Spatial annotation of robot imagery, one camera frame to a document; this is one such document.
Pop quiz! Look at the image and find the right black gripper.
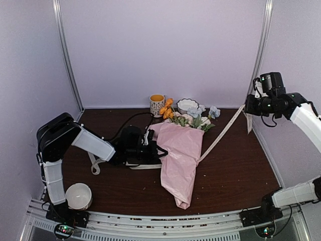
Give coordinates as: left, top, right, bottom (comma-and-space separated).
244, 94, 279, 116

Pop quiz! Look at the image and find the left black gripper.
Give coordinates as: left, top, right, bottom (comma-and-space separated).
126, 140, 168, 164

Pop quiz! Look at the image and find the pink purple wrapping paper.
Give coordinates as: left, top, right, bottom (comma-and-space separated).
150, 123, 204, 209

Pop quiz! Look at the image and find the pink fake flower stem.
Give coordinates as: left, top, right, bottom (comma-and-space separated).
172, 111, 197, 128

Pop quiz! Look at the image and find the orange fake flower stem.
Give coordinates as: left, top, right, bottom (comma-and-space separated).
159, 98, 174, 119

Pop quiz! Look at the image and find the light blue fake flower stem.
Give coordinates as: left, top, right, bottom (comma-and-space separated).
187, 105, 221, 119

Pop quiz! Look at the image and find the patterned mug with orange inside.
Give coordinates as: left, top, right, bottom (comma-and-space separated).
149, 94, 165, 117

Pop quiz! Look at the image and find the beige ribbon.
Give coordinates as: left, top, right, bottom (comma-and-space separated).
88, 104, 245, 175

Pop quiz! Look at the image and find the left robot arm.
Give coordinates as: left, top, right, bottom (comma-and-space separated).
37, 112, 168, 223

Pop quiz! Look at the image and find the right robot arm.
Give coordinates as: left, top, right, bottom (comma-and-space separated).
244, 72, 320, 222

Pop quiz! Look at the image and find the white scalloped bowl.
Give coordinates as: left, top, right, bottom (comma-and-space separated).
177, 98, 199, 114

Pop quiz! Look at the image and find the white round cup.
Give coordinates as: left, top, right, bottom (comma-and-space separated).
65, 183, 92, 210

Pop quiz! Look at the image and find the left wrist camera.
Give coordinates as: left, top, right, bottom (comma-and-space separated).
142, 129, 154, 146

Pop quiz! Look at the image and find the right aluminium frame post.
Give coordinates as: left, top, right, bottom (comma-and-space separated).
247, 0, 273, 94

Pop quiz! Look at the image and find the aluminium frame post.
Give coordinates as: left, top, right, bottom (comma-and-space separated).
52, 0, 85, 112
247, 0, 273, 94

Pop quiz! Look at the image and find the aluminium front rail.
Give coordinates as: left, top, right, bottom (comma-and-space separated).
20, 195, 309, 241

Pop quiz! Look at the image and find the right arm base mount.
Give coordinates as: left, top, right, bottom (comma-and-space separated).
239, 208, 283, 239

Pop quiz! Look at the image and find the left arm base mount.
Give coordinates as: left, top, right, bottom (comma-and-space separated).
46, 208, 89, 239

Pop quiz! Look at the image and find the left aluminium frame post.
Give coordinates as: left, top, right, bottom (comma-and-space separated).
52, 0, 85, 112

